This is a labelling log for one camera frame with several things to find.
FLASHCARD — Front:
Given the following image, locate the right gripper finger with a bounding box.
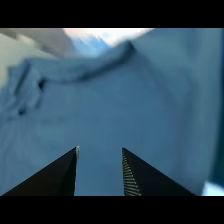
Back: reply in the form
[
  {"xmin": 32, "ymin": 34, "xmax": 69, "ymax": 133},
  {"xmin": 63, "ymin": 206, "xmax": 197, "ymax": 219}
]
[{"xmin": 2, "ymin": 145, "xmax": 81, "ymax": 197}]

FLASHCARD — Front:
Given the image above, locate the blue shirt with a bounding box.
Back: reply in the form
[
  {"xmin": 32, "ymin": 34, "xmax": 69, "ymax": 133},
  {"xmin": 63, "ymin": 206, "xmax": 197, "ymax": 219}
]
[{"xmin": 0, "ymin": 28, "xmax": 224, "ymax": 197}]

